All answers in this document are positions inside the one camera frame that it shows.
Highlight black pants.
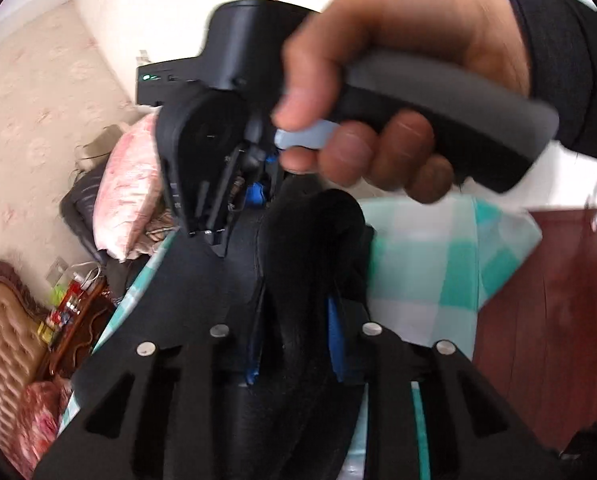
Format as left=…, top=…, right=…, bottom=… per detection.
left=91, top=187, right=379, bottom=480

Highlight beige plaid blanket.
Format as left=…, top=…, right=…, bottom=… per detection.
left=136, top=210, right=176, bottom=256

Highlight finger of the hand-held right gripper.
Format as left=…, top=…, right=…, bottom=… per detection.
left=243, top=182, right=268, bottom=209

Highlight white charger cable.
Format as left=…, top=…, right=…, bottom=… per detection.
left=71, top=265, right=102, bottom=293

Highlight tufted carved wooden headboard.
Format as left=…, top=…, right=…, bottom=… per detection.
left=0, top=260, right=52, bottom=461

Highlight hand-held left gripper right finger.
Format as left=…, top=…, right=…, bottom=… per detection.
left=325, top=295, right=564, bottom=480

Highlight red floral bedding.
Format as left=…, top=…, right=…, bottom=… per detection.
left=8, top=380, right=74, bottom=480

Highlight wooden nightstand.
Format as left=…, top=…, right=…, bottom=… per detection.
left=43, top=280, right=116, bottom=381

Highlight wall socket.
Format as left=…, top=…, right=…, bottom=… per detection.
left=46, top=256, right=69, bottom=281

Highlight red jar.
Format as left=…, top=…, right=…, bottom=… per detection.
left=61, top=282, right=84, bottom=313

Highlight person's right forearm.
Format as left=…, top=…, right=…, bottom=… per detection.
left=501, top=0, right=597, bottom=183

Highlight person's right hand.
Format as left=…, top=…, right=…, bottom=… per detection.
left=271, top=0, right=534, bottom=206

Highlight green white checked tablecloth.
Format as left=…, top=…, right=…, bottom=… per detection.
left=53, top=195, right=544, bottom=480

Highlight large pink floral pillow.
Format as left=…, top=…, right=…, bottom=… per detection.
left=92, top=112, right=164, bottom=261

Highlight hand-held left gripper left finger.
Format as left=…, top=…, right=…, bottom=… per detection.
left=31, top=287, right=269, bottom=480

